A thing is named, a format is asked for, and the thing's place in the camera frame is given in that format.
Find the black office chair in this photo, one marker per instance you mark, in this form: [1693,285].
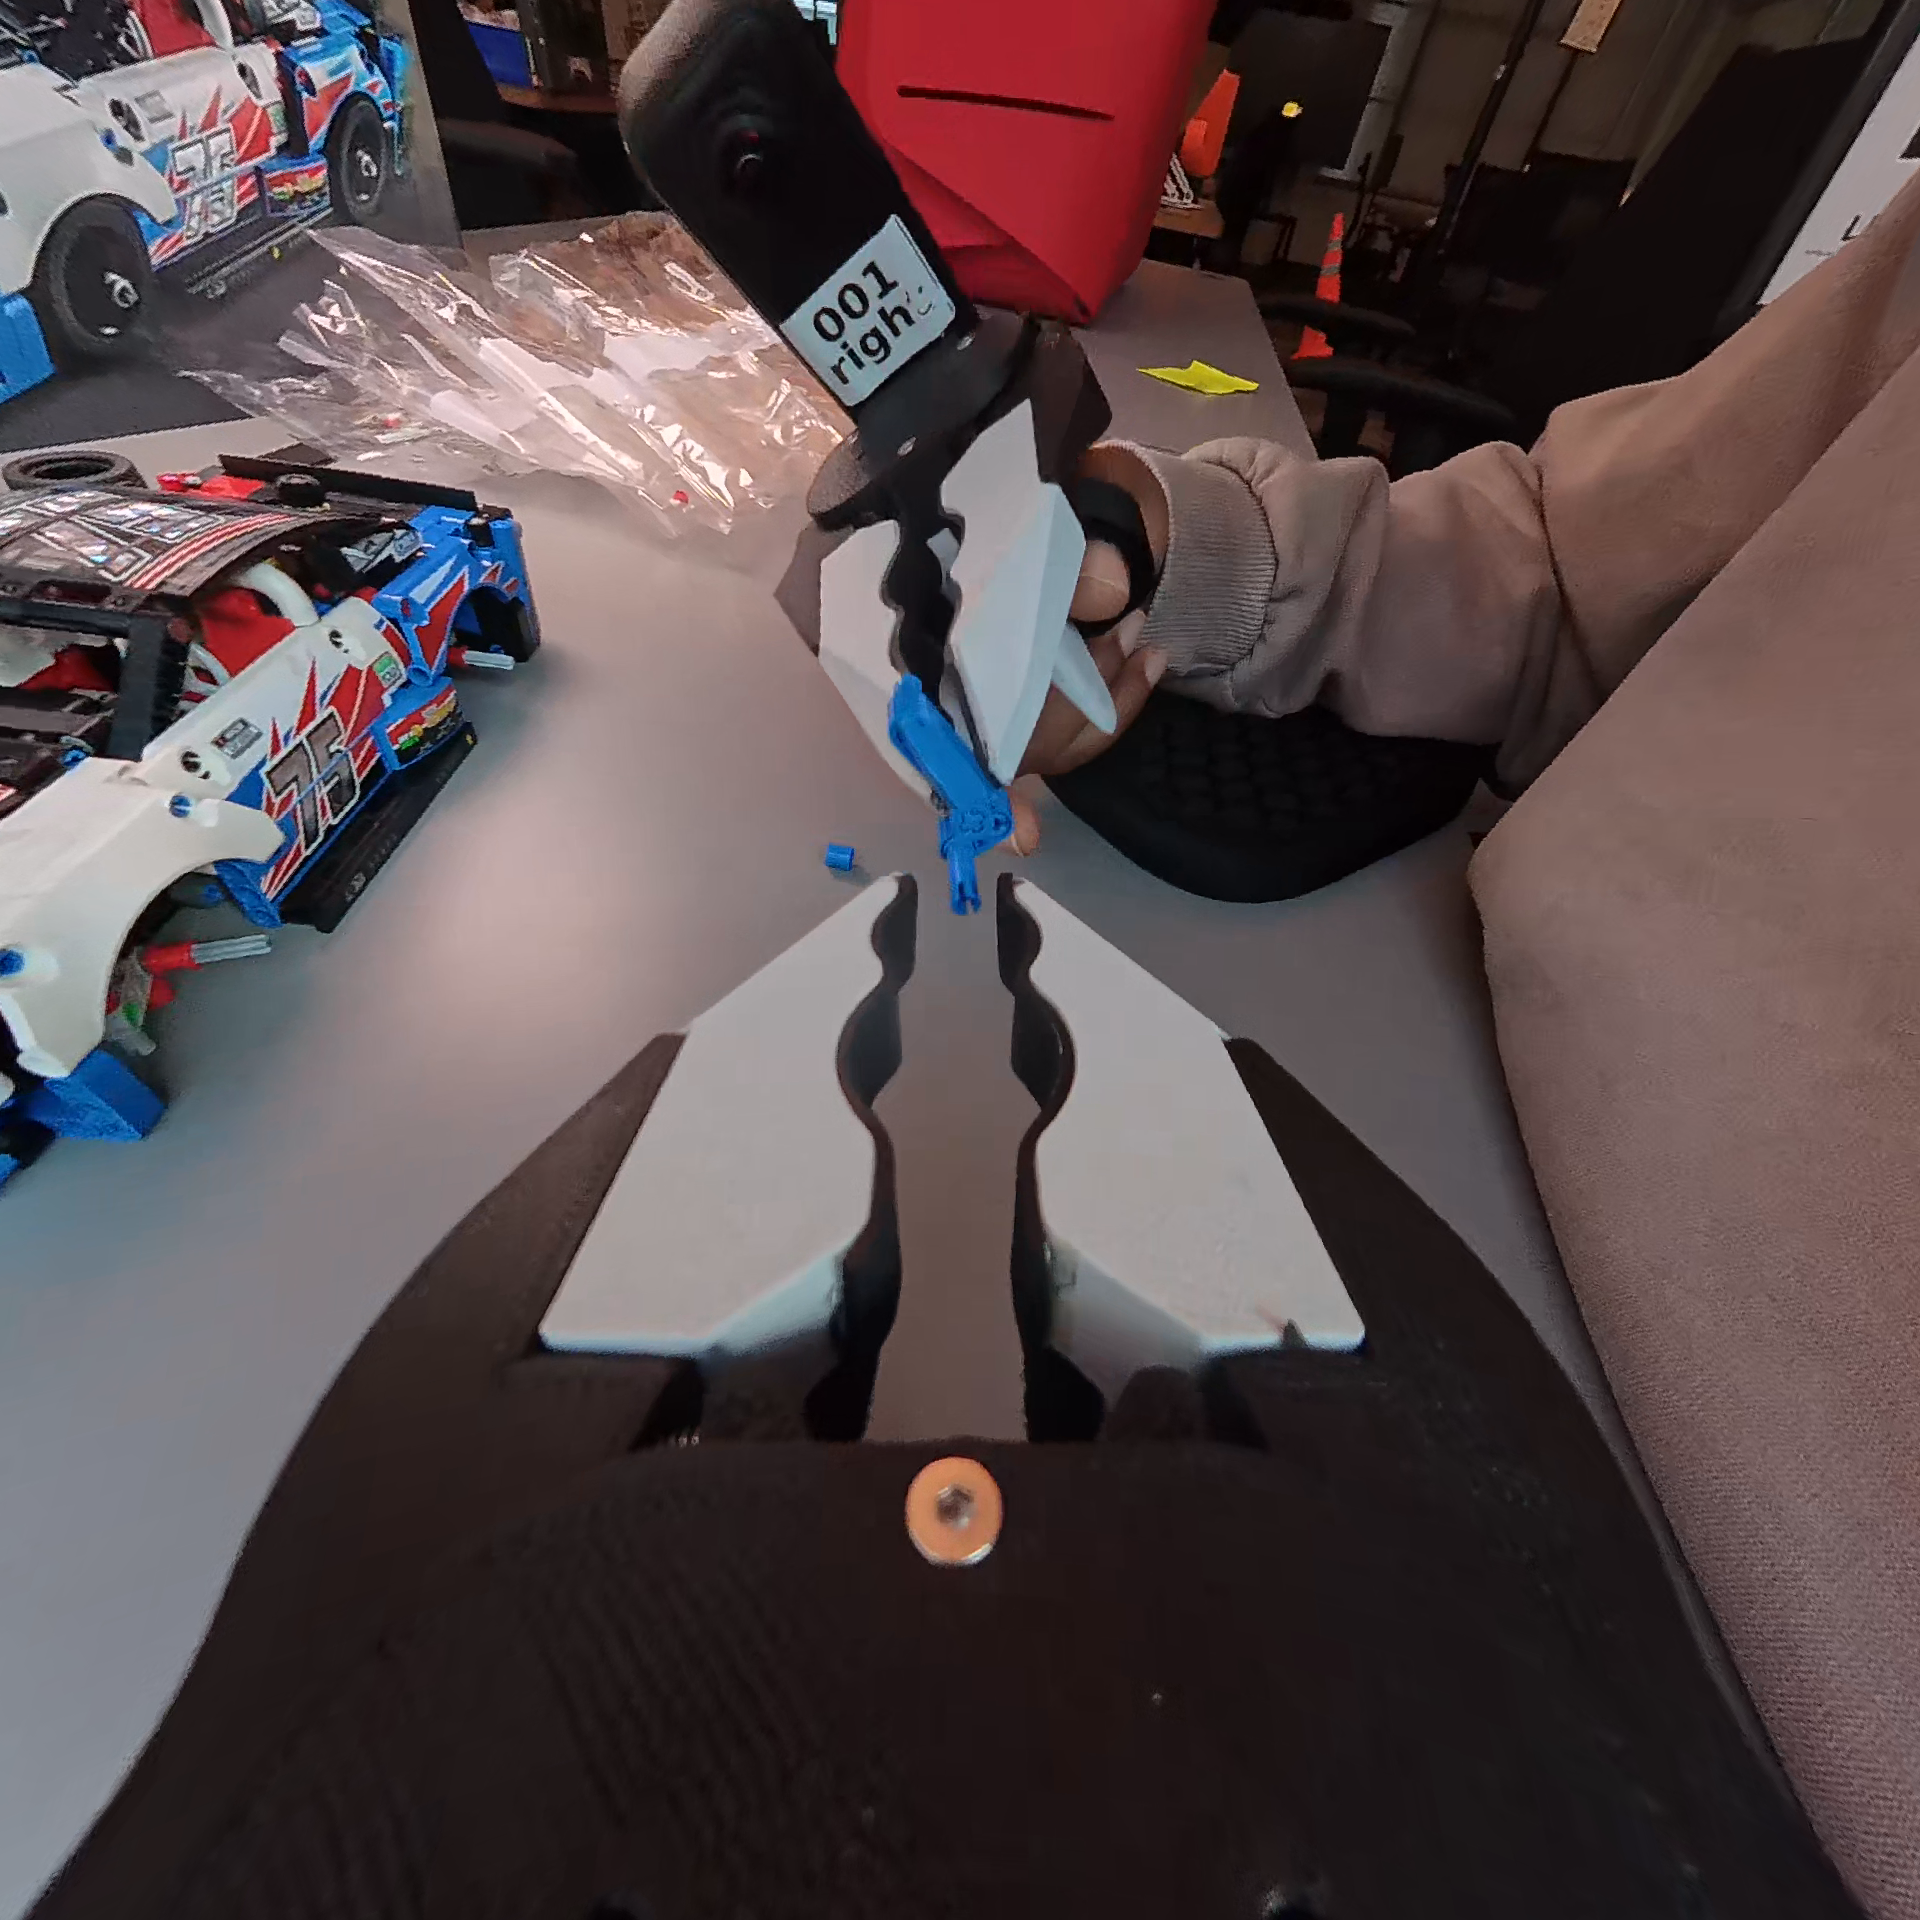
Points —
[1394,390]

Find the person's right hand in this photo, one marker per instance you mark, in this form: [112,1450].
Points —
[1088,751]

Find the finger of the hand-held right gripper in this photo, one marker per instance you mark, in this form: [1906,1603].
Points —
[855,617]
[1013,601]

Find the black toy tyre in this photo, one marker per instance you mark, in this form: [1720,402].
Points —
[67,473]

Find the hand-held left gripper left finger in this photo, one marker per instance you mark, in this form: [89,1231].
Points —
[704,1202]

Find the toy set cardboard box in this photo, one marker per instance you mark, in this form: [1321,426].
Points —
[195,149]

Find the blue perforated brick beam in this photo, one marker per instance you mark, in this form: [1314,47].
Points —
[938,751]

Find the pile of clear plastic bags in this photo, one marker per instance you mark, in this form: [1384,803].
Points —
[523,361]

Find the yellow paper note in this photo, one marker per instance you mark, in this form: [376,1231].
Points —
[1196,379]

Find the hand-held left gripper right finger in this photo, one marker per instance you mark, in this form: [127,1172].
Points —
[1193,1202]

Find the black framed sign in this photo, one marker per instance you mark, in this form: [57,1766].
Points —
[1845,149]

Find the grey desk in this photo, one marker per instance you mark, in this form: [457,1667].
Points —
[600,826]

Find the toy brick race car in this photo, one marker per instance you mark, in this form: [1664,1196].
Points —
[225,722]

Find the person's beige sweatshirt torso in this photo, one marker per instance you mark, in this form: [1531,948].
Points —
[1723,1051]

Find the red felt tote bag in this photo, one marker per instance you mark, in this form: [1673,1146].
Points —
[1036,121]

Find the orange traffic cone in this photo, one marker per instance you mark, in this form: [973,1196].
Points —
[1319,293]

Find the person's right forearm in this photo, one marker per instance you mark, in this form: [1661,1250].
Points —
[1500,570]

